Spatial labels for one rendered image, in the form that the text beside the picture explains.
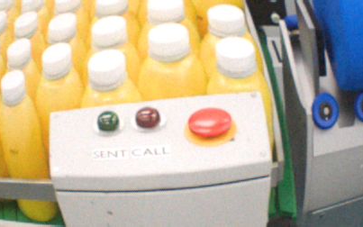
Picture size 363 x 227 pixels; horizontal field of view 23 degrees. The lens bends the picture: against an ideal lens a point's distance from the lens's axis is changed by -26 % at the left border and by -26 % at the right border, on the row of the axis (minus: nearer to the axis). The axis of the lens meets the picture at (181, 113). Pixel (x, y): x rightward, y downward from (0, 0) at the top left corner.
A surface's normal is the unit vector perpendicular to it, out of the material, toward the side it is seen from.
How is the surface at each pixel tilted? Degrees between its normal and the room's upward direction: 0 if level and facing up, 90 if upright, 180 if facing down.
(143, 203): 90
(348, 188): 70
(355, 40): 88
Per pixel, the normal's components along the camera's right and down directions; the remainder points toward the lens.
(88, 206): 0.07, 0.59
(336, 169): 0.04, 0.29
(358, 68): 0.08, 0.81
